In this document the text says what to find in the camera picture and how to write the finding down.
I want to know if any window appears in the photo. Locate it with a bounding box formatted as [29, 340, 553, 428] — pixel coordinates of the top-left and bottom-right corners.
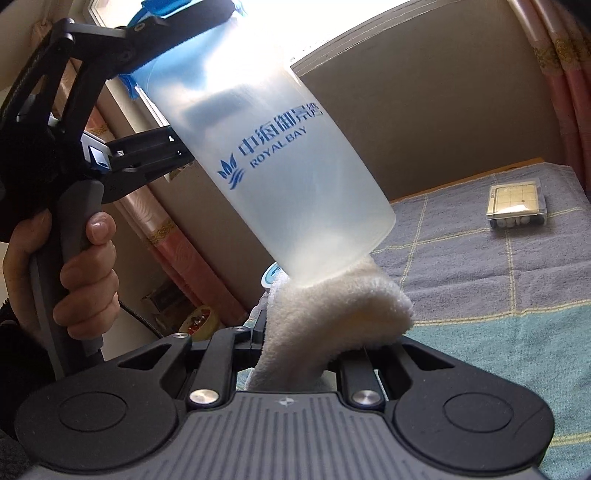
[88, 0, 416, 134]

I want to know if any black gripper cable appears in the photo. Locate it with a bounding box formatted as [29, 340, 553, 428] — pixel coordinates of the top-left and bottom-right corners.
[119, 300, 164, 340]

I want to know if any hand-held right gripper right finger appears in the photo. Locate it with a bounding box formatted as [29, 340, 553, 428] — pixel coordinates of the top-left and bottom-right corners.
[323, 344, 455, 411]

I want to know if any person's left forearm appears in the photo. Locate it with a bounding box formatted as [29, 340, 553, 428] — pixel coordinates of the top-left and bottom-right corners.
[0, 300, 61, 435]

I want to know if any white trash bin yellow bag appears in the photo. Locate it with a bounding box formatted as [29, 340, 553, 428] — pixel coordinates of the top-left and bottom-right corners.
[178, 305, 219, 342]

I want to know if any white round jar green label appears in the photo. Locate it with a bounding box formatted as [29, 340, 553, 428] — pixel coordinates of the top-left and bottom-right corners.
[261, 262, 289, 289]

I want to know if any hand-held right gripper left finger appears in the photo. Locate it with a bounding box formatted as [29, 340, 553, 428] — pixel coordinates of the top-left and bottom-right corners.
[117, 308, 272, 411]

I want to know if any grey and teal checked tablecloth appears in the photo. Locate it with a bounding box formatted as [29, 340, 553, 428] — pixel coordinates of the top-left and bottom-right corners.
[235, 164, 591, 480]

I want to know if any cardboard box blue print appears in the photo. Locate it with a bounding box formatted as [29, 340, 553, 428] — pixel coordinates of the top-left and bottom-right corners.
[141, 284, 190, 315]

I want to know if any person's left hand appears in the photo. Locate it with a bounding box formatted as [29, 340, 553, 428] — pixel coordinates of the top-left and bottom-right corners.
[2, 210, 121, 342]

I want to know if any clear box with yellow board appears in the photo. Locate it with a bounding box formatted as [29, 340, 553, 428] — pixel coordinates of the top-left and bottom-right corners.
[487, 180, 549, 230]

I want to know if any tall clear container crown mark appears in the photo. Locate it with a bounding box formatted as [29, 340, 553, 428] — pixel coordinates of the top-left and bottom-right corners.
[117, 0, 397, 289]

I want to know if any white fluffy towel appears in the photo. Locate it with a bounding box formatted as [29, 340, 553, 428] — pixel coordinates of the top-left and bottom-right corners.
[245, 256, 415, 393]

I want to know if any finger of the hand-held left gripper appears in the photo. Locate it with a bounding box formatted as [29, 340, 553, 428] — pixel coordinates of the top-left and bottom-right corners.
[106, 127, 195, 182]
[71, 0, 237, 78]

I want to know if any person's grey fleece garment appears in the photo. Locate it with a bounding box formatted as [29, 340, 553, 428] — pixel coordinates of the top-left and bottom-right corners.
[0, 429, 24, 480]

